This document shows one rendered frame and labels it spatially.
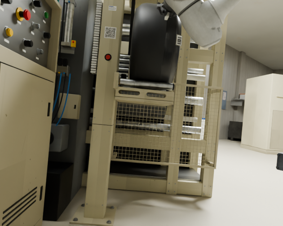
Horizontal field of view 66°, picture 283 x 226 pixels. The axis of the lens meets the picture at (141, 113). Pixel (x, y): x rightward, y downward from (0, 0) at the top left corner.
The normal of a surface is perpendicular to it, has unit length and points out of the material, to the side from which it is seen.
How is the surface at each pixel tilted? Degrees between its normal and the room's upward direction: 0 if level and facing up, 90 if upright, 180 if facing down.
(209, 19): 108
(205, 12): 102
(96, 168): 90
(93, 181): 90
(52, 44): 90
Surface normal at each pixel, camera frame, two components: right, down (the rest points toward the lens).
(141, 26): -0.22, -0.15
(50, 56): 0.04, 0.00
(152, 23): 0.05, -0.22
